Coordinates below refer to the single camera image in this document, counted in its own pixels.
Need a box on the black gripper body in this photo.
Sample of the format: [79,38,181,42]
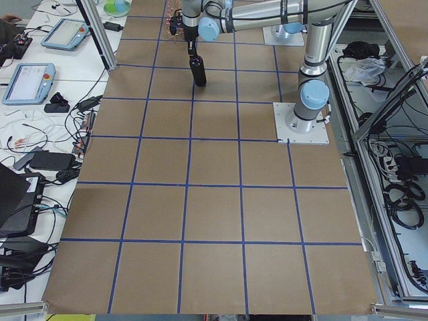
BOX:
[185,26,198,56]

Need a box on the dark wine bottle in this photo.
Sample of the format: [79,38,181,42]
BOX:
[189,56,207,87]

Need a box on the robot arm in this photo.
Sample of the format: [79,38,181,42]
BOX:
[170,1,356,134]

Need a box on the green bowl with blue cube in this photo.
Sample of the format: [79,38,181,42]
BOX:
[103,0,130,18]

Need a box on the teach pendant far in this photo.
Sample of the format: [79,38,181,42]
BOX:
[41,18,89,51]

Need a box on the teach pendant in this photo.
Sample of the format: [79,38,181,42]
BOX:
[1,63,56,106]
[41,18,89,51]

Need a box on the teach pendant near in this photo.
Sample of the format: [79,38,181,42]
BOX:
[1,63,56,106]

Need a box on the white crumpled cloth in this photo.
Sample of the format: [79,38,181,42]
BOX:
[344,58,385,86]

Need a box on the black power brick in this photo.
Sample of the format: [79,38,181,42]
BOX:
[29,150,76,171]

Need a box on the black laptop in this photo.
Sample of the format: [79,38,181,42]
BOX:
[1,165,45,237]

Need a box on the copper wire wine basket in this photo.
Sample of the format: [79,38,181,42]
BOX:
[165,0,184,38]

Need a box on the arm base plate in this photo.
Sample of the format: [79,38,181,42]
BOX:
[273,102,329,145]
[263,23,304,47]

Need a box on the aluminium frame post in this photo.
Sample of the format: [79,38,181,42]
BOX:
[76,0,117,72]

